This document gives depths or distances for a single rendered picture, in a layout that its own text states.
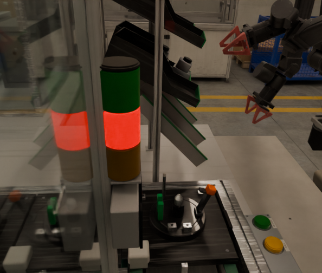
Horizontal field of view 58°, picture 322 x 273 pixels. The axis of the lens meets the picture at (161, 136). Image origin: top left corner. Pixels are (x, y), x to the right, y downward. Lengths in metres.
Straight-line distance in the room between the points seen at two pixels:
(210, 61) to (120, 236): 4.52
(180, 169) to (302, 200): 0.43
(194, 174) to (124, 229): 0.72
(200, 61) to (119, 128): 4.49
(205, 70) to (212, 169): 3.81
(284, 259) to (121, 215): 0.46
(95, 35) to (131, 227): 0.24
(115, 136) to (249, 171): 0.86
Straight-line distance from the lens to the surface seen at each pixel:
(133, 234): 0.41
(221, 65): 4.90
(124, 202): 0.40
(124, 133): 0.36
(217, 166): 1.16
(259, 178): 1.14
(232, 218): 0.80
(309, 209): 1.08
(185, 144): 0.87
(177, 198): 0.70
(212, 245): 0.72
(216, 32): 4.77
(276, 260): 0.74
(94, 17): 0.33
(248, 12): 9.60
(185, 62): 0.97
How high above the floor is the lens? 1.50
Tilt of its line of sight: 29 degrees down
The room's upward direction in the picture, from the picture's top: 2 degrees clockwise
